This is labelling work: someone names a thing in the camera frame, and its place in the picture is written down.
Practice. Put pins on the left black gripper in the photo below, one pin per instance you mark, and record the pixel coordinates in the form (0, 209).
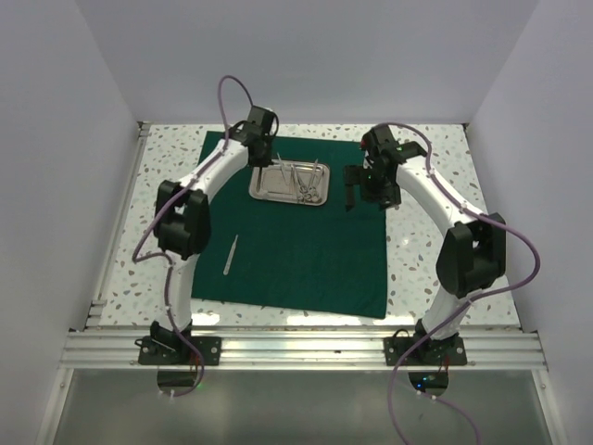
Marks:
(268, 159)

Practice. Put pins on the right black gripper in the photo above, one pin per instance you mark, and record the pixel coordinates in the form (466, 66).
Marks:
(354, 175)

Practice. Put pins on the steel tweezers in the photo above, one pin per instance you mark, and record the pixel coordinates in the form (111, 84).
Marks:
(282, 169)
(229, 261)

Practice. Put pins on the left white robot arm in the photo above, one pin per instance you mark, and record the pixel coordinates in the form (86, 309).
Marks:
(183, 229)

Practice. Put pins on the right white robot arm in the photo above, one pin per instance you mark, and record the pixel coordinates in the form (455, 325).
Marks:
(473, 252)

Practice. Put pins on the steel surgical scissors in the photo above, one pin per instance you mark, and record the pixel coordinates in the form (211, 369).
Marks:
(308, 192)

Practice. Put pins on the steel instrument tray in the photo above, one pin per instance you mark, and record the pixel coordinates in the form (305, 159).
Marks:
(267, 183)

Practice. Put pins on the steel forceps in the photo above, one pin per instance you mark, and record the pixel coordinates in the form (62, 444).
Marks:
(295, 178)

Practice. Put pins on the aluminium mounting rail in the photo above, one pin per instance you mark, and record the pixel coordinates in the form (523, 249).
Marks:
(358, 348)

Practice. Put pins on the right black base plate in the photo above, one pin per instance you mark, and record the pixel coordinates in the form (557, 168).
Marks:
(456, 354)

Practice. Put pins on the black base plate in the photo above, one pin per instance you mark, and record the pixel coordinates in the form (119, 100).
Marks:
(204, 350)
(456, 354)

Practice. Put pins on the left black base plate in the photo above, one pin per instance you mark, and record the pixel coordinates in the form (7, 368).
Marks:
(204, 350)

